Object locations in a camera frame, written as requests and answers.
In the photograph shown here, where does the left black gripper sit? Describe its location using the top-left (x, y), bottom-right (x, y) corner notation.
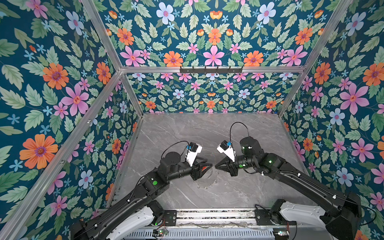
top-left (168, 155), bottom-right (215, 183)

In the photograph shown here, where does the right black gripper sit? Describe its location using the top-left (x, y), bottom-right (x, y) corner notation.
top-left (214, 155), bottom-right (257, 177)

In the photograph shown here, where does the large keyring with red grip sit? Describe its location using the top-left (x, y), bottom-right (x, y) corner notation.
top-left (196, 168), bottom-right (219, 190)

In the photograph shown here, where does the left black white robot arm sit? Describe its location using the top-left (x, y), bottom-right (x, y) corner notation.
top-left (70, 152), bottom-right (213, 240)

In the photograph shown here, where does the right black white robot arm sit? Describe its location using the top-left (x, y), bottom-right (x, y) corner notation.
top-left (215, 137), bottom-right (362, 240)

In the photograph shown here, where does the left small circuit board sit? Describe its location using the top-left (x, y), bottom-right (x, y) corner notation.
top-left (152, 229), bottom-right (169, 239)

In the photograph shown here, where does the small circuit board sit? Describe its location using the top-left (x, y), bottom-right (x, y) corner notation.
top-left (152, 229), bottom-right (169, 239)
top-left (273, 229), bottom-right (290, 240)

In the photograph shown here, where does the right small circuit board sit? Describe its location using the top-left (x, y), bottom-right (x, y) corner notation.
top-left (273, 229), bottom-right (290, 240)

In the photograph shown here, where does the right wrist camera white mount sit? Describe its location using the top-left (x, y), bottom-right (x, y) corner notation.
top-left (217, 140), bottom-right (236, 162)

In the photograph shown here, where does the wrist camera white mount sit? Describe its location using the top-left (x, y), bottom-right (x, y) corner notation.
top-left (217, 140), bottom-right (236, 162)
top-left (186, 142), bottom-right (203, 167)

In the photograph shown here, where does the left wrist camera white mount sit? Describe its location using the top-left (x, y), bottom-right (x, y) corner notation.
top-left (186, 142), bottom-right (203, 167)

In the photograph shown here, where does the aluminium front rail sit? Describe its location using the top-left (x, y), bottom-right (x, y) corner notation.
top-left (155, 208), bottom-right (301, 229)

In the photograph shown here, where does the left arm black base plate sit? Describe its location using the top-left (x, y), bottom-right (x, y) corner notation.
top-left (155, 210), bottom-right (178, 228)

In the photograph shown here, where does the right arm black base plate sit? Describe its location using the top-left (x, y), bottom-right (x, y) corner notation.
top-left (254, 209), bottom-right (281, 226)

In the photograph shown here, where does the white slotted cable duct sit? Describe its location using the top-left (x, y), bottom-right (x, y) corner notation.
top-left (123, 229), bottom-right (275, 240)

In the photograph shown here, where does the black hook rail on frame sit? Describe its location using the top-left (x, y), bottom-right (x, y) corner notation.
top-left (180, 66), bottom-right (243, 75)

